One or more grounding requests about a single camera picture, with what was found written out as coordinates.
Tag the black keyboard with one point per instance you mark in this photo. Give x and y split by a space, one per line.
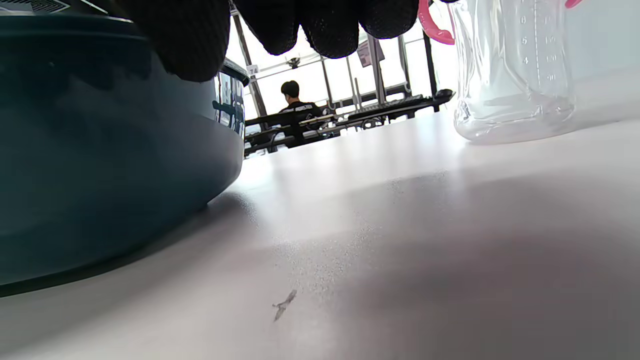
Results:
390 104

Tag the person's right hand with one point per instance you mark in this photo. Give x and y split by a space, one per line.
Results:
190 40

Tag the black computer mouse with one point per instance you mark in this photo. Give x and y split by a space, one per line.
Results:
443 93

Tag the black mesh office chair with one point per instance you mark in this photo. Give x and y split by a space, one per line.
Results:
280 125

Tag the teal plastic basin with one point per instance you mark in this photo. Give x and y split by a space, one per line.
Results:
100 150

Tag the hanging sign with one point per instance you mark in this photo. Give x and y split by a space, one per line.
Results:
370 54

